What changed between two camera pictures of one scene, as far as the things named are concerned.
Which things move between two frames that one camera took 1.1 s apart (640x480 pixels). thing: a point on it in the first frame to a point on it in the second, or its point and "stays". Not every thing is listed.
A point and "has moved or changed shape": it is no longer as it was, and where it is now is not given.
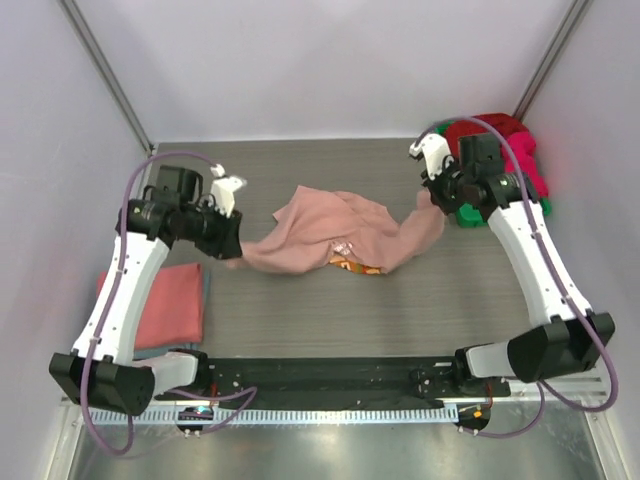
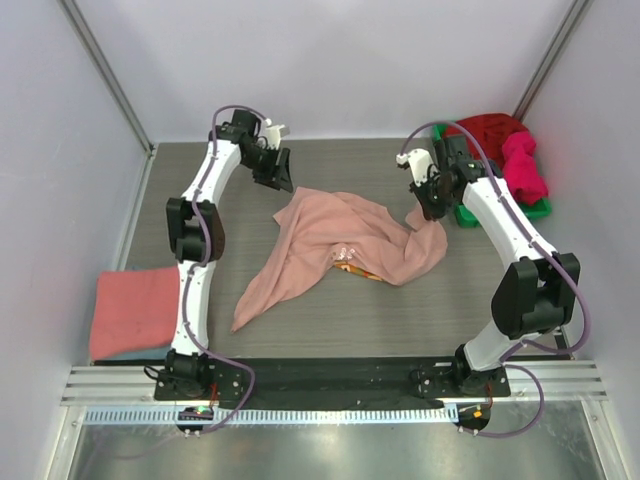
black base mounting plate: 315,378 stays
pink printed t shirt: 315,227 has moved or changed shape
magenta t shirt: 524,145 stays
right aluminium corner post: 549,57 stays
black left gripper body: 214,231 to 264,168
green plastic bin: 467,215 stays
